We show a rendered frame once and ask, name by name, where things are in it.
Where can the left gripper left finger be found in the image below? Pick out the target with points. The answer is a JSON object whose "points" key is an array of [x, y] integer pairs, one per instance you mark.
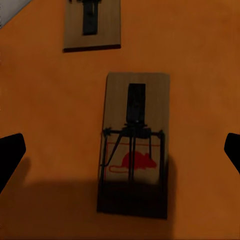
{"points": [[12, 150]]}

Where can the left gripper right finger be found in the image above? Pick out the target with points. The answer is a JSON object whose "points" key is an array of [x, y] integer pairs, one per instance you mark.
{"points": [[232, 149]]}

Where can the mousetrap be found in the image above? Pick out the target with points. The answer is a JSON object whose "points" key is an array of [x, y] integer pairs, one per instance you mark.
{"points": [[134, 164], [92, 25]]}

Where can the cabinet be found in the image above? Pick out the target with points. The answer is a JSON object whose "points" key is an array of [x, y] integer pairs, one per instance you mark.
{"points": [[57, 100]]}

